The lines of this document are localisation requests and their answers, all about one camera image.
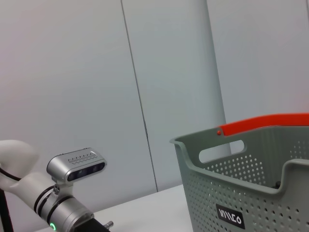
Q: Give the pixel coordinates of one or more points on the grey-green perforated storage bin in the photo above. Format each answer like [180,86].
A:
[217,193]

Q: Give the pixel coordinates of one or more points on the silver camera mount bracket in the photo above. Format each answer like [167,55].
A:
[60,188]

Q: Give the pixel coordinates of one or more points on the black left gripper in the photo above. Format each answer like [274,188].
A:
[94,227]

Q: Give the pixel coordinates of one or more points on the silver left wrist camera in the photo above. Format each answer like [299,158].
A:
[72,164]

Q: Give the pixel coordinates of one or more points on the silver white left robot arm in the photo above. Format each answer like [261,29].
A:
[36,193]

